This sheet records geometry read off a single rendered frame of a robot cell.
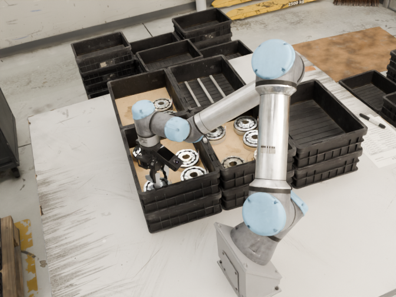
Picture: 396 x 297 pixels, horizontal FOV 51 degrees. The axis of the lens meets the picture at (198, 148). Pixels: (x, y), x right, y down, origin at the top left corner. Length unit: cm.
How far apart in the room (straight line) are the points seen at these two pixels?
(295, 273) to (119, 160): 93
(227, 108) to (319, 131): 58
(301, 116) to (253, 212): 84
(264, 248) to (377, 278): 42
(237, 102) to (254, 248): 46
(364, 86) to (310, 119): 134
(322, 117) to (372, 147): 26
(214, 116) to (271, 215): 42
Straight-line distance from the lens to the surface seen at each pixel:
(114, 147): 203
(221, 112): 136
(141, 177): 165
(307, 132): 181
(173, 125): 129
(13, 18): 475
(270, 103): 116
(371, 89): 315
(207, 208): 161
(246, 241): 129
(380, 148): 199
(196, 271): 150
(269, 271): 135
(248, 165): 150
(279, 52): 116
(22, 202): 300
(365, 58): 408
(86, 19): 481
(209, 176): 147
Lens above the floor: 197
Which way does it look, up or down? 41 degrees down
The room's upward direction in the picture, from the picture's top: 7 degrees counter-clockwise
